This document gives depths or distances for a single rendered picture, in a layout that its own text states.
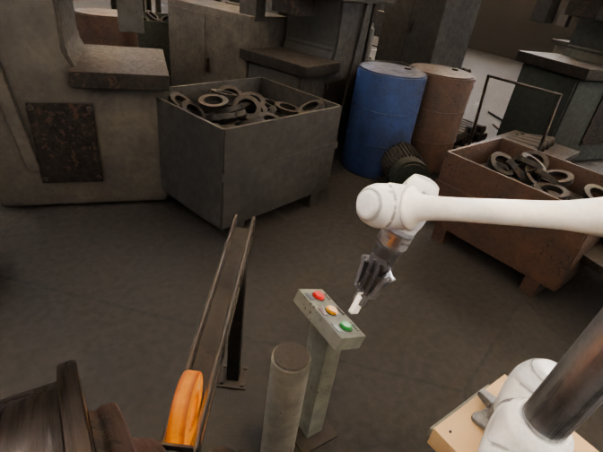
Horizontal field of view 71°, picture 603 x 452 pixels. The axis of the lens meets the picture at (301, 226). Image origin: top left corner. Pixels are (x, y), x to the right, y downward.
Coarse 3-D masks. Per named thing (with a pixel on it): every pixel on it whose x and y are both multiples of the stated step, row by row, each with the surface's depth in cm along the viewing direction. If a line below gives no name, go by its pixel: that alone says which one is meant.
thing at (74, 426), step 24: (72, 360) 27; (48, 384) 26; (72, 384) 21; (0, 408) 22; (24, 408) 21; (48, 408) 21; (72, 408) 19; (0, 432) 19; (24, 432) 19; (48, 432) 19; (72, 432) 17
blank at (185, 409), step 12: (192, 372) 88; (180, 384) 83; (192, 384) 84; (180, 396) 82; (192, 396) 83; (180, 408) 80; (192, 408) 90; (180, 420) 80; (192, 420) 89; (168, 432) 80; (180, 432) 80; (192, 432) 89
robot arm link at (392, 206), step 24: (360, 192) 99; (384, 192) 95; (408, 192) 97; (360, 216) 99; (384, 216) 95; (408, 216) 96; (432, 216) 95; (456, 216) 93; (480, 216) 92; (504, 216) 92; (528, 216) 92; (552, 216) 91; (576, 216) 88; (600, 216) 85
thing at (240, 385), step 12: (240, 300) 154; (240, 312) 157; (240, 324) 160; (240, 336) 164; (228, 348) 167; (240, 348) 170; (228, 360) 170; (228, 372) 174; (240, 372) 181; (228, 384) 175; (240, 384) 175
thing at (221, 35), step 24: (168, 0) 408; (192, 0) 412; (192, 24) 399; (216, 24) 381; (240, 24) 364; (264, 24) 372; (192, 48) 411; (216, 48) 391; (192, 72) 422; (216, 72) 402; (240, 72) 383
